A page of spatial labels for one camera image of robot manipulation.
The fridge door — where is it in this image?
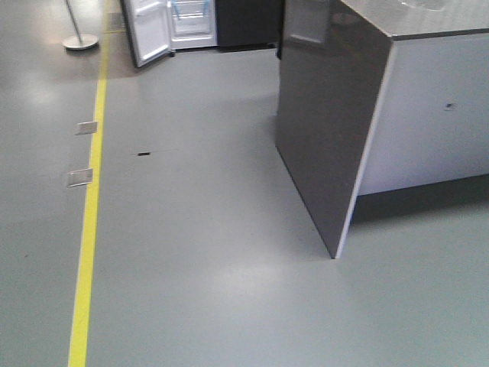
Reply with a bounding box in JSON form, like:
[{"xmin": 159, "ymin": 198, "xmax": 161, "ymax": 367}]
[{"xmin": 120, "ymin": 0, "xmax": 173, "ymax": 68}]

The dark fridge body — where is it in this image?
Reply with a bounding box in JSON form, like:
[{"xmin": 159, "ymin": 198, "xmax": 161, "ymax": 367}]
[{"xmin": 167, "ymin": 1, "xmax": 284, "ymax": 50}]

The grey kitchen counter island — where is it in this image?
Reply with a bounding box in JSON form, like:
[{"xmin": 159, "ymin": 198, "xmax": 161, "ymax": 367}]
[{"xmin": 275, "ymin": 1, "xmax": 488, "ymax": 258}]

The lower metal floor plate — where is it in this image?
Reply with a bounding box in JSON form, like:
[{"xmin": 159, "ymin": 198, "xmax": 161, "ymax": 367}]
[{"xmin": 66, "ymin": 167, "xmax": 93, "ymax": 187}]

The metal floor plate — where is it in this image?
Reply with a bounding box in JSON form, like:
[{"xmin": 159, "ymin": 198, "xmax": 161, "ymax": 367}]
[
  {"xmin": 66, "ymin": 167, "xmax": 93, "ymax": 187},
  {"xmin": 75, "ymin": 121, "xmax": 98, "ymax": 135}
]

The upper metal floor plate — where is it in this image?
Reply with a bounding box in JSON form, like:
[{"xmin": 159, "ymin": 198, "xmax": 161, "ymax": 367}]
[{"xmin": 75, "ymin": 121, "xmax": 98, "ymax": 135}]

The metal stanchion pole with base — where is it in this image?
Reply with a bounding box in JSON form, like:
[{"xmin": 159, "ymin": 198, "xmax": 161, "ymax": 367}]
[{"xmin": 62, "ymin": 0, "xmax": 99, "ymax": 51}]

